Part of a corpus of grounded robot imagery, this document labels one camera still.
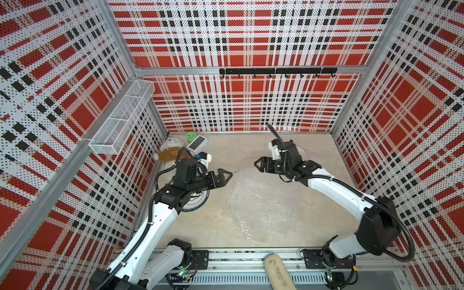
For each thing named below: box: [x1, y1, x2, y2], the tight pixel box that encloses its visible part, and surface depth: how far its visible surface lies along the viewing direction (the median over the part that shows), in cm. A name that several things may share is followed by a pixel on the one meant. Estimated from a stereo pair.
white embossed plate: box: [181, 189, 210, 213], surface depth 88 cm
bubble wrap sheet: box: [224, 170, 301, 242], surface depth 88 cm
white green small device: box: [186, 135, 208, 154], surface depth 113 cm
